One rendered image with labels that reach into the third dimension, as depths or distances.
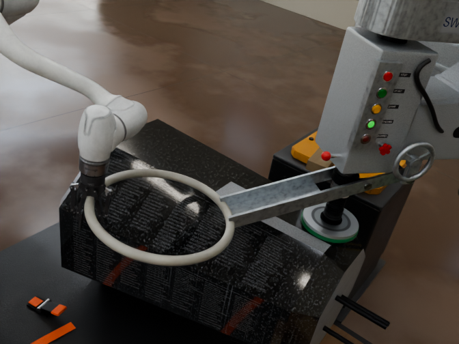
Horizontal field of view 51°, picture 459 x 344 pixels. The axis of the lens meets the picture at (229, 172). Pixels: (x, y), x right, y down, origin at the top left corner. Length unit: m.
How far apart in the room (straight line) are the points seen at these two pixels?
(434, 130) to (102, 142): 1.05
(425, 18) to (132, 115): 0.90
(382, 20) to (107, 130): 0.83
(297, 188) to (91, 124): 0.77
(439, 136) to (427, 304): 1.52
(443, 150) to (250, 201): 0.68
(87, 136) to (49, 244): 1.51
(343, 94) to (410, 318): 1.66
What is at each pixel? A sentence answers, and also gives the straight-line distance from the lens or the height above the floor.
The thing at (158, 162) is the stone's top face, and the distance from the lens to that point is 2.03.
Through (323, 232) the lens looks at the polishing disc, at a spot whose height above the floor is 0.87.
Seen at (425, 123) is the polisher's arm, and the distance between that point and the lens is 1.68.
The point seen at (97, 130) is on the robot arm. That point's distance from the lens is 1.42.
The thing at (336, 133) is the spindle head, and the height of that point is 1.24.
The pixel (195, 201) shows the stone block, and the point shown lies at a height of 0.81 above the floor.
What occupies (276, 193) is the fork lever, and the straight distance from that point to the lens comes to 1.74.
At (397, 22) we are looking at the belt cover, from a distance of 1.45.
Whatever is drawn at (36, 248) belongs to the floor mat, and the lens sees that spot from 2.86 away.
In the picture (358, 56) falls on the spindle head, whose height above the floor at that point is 1.50.
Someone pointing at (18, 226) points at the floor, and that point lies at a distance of 3.04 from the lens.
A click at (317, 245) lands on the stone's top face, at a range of 1.76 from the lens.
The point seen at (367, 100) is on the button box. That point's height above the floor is 1.41.
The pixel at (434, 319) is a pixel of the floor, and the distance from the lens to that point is 3.01.
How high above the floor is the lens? 1.92
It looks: 32 degrees down
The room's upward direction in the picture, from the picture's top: 10 degrees clockwise
